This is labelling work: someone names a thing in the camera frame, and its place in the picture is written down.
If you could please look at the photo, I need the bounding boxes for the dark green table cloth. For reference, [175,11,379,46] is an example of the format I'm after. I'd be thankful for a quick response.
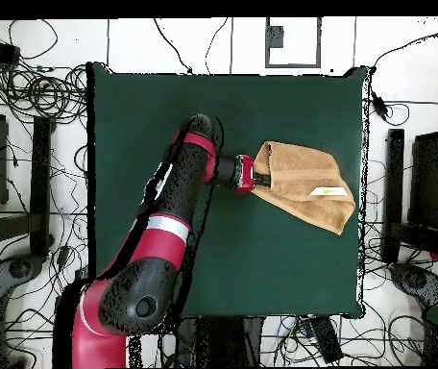
[85,61,370,320]

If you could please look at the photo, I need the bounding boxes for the black metal stand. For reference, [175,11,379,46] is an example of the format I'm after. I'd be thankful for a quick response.
[380,128,438,266]
[0,115,56,258]

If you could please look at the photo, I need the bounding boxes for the coiled black cables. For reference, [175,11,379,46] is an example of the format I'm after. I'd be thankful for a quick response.
[0,64,87,120]

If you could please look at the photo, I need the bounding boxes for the small grey box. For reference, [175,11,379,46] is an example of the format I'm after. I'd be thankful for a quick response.
[266,25,284,49]

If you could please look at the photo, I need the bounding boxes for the grey rectangular floor frame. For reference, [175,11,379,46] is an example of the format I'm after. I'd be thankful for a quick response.
[264,16,322,69]

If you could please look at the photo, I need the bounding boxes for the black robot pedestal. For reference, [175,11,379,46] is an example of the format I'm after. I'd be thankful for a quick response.
[172,316,264,368]

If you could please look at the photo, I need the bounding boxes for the grey chair base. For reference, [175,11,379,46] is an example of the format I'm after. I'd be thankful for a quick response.
[0,253,45,308]
[389,262,438,308]

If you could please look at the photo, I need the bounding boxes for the tan terry towel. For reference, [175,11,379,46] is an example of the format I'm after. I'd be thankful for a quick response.
[251,140,357,236]

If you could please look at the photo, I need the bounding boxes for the black power adapter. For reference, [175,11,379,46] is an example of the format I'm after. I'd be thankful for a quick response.
[370,91,391,120]

